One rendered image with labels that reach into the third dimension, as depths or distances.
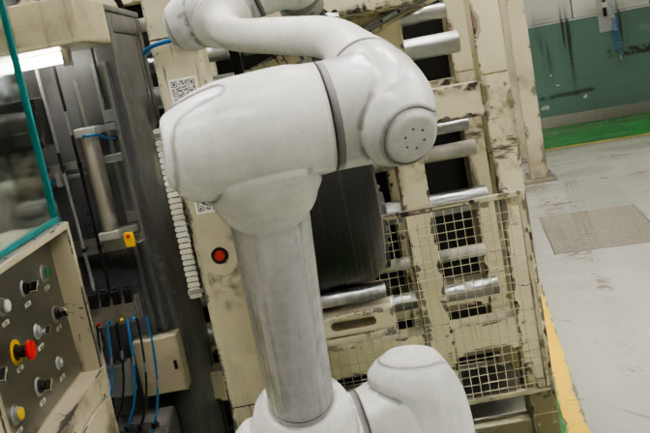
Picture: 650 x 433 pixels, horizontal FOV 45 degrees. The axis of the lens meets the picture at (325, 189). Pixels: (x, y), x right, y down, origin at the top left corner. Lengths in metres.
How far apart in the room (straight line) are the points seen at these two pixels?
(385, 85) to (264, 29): 0.38
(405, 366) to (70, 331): 0.96
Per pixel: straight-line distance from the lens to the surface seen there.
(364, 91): 0.87
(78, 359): 2.02
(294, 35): 1.16
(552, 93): 11.37
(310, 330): 1.07
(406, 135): 0.86
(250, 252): 0.97
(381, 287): 2.10
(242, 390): 2.28
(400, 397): 1.28
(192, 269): 2.19
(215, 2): 1.36
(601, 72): 11.44
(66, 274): 1.97
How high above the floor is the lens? 1.53
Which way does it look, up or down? 9 degrees down
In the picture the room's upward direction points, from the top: 11 degrees counter-clockwise
